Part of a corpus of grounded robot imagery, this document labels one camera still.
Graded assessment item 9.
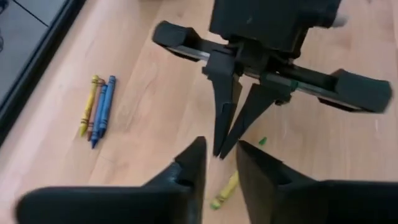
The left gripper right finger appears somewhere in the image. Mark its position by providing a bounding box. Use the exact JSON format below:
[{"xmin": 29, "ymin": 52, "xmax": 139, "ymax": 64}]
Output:
[{"xmin": 235, "ymin": 139, "xmax": 398, "ymax": 224}]

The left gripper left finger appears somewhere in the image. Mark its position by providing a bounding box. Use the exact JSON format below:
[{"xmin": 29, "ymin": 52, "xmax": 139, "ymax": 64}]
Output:
[{"xmin": 14, "ymin": 136, "xmax": 207, "ymax": 224}]

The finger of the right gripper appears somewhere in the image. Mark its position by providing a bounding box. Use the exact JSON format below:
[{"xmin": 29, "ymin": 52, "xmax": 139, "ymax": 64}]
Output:
[
  {"xmin": 201, "ymin": 50, "xmax": 244, "ymax": 157},
  {"xmin": 219, "ymin": 74, "xmax": 294, "ymax": 161}
]

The green crayon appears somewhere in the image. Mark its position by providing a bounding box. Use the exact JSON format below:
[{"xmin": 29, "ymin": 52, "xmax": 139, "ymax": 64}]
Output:
[{"xmin": 209, "ymin": 170, "xmax": 241, "ymax": 210}]

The brown crayon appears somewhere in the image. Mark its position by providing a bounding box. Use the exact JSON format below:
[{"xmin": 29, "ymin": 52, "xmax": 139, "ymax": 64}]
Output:
[{"xmin": 86, "ymin": 78, "xmax": 106, "ymax": 142}]

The yellow crayon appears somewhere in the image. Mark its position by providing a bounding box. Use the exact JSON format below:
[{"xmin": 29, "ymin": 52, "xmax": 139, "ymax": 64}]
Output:
[{"xmin": 78, "ymin": 74, "xmax": 101, "ymax": 138}]

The black aluminium frame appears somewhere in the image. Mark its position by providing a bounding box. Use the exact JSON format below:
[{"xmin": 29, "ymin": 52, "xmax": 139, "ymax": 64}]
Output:
[{"xmin": 0, "ymin": 0, "xmax": 88, "ymax": 147}]

